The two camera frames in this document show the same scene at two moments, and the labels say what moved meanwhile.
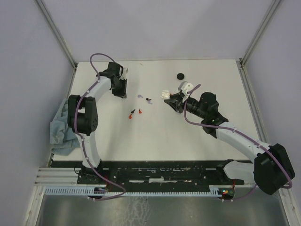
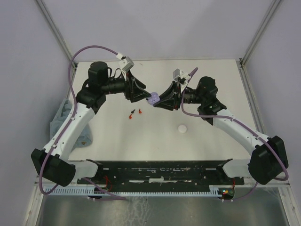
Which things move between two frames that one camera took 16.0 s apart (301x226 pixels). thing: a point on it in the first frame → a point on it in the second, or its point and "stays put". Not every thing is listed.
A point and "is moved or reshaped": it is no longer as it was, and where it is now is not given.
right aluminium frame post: (268, 17) stays put
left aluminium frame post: (57, 32) stays put
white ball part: (165, 94) is moved or reshaped
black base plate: (158, 173) stays put
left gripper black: (122, 93) → (130, 92)
